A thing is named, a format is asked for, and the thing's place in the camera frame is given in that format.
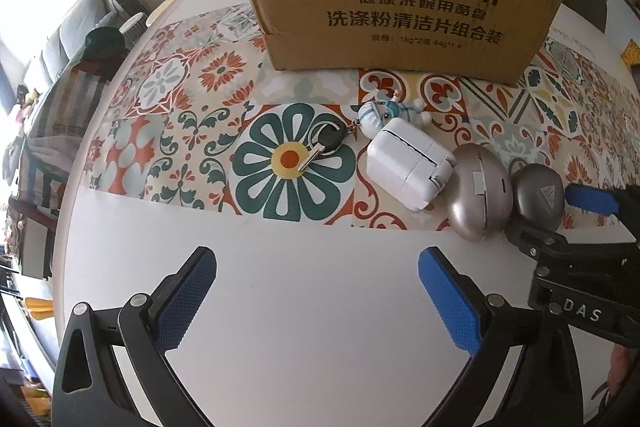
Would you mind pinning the green hat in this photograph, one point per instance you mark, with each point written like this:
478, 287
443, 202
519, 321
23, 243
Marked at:
102, 43

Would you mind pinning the dark grey earbuds case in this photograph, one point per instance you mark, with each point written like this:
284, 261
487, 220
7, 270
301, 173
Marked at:
539, 196

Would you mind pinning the white square charger case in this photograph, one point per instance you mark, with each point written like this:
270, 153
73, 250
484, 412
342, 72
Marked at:
409, 164

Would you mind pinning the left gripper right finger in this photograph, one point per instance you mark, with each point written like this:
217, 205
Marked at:
545, 388

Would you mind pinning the patterned tile table mat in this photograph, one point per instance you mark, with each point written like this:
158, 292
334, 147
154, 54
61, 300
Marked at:
202, 120

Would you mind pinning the striped fabric bag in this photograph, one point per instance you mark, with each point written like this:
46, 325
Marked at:
53, 136

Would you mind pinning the black car key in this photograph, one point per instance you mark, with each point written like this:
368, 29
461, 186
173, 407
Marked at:
329, 138

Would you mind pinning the cream flower shaped kids table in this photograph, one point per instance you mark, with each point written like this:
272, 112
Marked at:
171, 11

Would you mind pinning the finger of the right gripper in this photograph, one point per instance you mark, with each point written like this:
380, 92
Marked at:
537, 243
618, 202

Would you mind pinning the woven yellow tissue box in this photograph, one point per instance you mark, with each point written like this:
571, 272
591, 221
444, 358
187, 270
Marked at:
631, 54

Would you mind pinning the white cylindrical air purifier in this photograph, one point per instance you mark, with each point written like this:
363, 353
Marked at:
133, 29

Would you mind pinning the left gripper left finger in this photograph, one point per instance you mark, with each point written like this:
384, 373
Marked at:
89, 389

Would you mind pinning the silver round egg device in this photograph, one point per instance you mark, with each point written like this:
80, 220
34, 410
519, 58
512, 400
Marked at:
479, 195

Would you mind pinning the blue white cat figurine keychain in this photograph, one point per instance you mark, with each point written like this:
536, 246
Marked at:
373, 115

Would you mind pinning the grey sofa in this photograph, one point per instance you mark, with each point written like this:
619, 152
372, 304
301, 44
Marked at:
66, 42

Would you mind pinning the dark chair right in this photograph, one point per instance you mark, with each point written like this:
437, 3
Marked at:
593, 11

